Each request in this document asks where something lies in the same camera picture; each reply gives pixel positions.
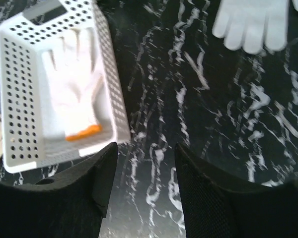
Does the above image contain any white glove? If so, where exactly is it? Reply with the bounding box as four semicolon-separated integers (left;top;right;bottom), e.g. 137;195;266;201
212;0;290;55

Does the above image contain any white perforated storage basket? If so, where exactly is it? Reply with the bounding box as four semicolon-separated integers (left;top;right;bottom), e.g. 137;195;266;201
0;0;131;174

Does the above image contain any yellow palm glove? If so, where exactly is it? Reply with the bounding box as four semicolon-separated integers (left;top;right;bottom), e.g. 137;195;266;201
42;28;104;141

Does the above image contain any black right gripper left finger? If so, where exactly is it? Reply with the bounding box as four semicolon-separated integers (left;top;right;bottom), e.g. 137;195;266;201
0;142;118;238

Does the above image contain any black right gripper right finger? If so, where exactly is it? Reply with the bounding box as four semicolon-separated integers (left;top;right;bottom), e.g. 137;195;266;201
174;143;298;238

